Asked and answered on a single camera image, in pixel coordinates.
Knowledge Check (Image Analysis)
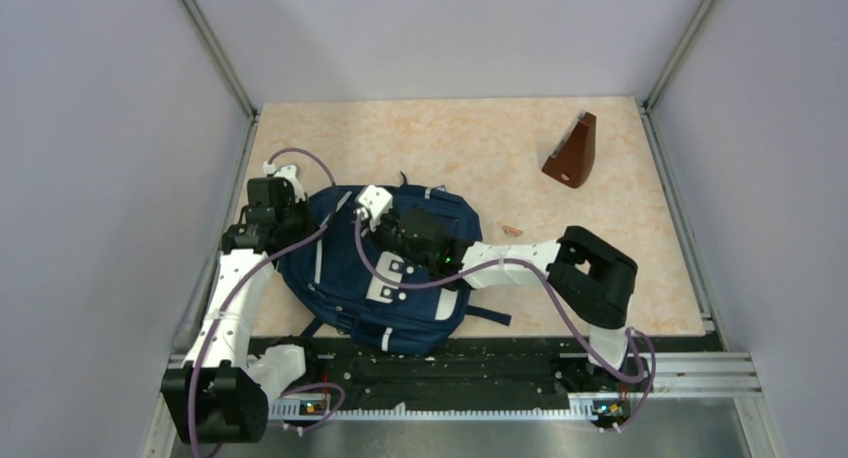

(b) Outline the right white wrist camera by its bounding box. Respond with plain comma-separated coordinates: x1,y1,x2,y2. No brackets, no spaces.
355,184,393,231

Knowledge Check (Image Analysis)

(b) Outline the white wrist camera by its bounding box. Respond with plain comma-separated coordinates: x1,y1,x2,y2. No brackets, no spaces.
262,162,307,202
355,184,393,231

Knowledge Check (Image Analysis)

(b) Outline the navy blue student backpack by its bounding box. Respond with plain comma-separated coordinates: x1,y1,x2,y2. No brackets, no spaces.
277,185,511,355

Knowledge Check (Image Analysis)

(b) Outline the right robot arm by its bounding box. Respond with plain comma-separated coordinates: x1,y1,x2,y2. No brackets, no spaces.
354,210,638,390

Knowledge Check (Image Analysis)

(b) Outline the brown wooden metronome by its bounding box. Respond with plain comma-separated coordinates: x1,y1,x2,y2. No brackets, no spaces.
541,110,597,189

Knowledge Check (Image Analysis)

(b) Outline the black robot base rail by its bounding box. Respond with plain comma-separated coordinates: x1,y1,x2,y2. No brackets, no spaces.
248,337,647,424

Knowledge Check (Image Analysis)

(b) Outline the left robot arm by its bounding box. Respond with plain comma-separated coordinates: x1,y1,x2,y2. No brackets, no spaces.
161,172,321,447

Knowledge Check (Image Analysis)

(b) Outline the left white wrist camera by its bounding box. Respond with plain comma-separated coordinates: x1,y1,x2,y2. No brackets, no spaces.
262,162,307,202

